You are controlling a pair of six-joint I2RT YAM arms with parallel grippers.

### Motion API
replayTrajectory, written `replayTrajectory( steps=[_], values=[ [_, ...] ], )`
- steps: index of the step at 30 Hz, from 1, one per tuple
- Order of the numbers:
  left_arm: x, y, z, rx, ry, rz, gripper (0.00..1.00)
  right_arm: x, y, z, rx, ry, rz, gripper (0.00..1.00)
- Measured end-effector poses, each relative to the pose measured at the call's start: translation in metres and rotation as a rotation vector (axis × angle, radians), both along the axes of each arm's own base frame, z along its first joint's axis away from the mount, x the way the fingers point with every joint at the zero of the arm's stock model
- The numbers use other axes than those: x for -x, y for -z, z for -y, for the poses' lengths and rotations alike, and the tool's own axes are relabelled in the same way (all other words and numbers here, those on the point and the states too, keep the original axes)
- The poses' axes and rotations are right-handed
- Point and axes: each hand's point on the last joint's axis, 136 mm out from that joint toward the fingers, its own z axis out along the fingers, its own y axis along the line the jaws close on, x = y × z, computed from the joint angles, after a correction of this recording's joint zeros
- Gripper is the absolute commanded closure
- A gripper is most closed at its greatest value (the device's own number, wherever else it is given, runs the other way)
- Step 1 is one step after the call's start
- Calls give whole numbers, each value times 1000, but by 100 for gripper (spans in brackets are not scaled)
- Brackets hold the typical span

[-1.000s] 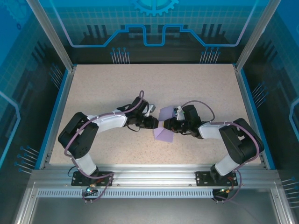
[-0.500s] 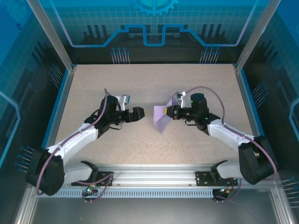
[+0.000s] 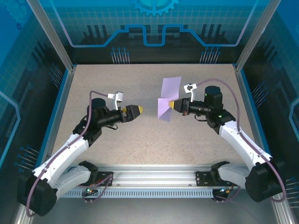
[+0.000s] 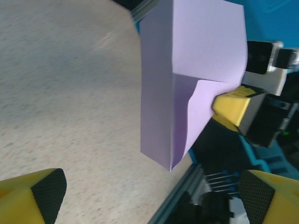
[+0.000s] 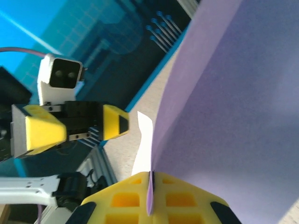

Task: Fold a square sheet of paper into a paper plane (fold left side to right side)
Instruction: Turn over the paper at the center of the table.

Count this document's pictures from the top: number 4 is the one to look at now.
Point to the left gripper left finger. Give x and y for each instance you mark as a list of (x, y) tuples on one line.
[(18, 200)]

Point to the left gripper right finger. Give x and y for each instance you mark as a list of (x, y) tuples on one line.
[(280, 203)]

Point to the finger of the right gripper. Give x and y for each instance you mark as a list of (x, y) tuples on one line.
[(247, 91), (229, 109)]

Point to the purple paper sheet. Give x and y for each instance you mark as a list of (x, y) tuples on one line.
[(198, 42)]

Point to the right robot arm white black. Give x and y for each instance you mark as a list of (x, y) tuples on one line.
[(210, 207)]

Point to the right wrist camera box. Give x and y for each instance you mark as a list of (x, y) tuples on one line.
[(259, 57)]

